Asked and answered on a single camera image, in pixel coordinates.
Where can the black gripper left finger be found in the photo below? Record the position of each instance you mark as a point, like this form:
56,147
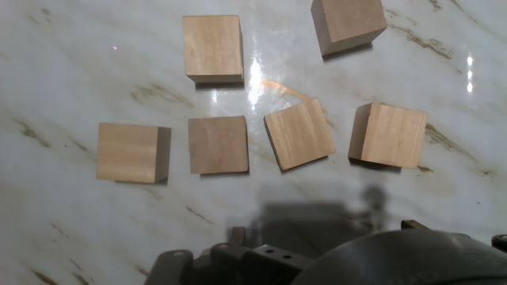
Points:
253,265

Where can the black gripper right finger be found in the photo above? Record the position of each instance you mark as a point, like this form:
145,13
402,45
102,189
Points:
501,242

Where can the light wooden cube block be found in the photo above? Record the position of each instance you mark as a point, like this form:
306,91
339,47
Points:
126,152
348,21
212,45
218,144
390,136
299,134

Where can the white marble pattern board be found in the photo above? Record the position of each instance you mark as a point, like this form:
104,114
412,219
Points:
79,79

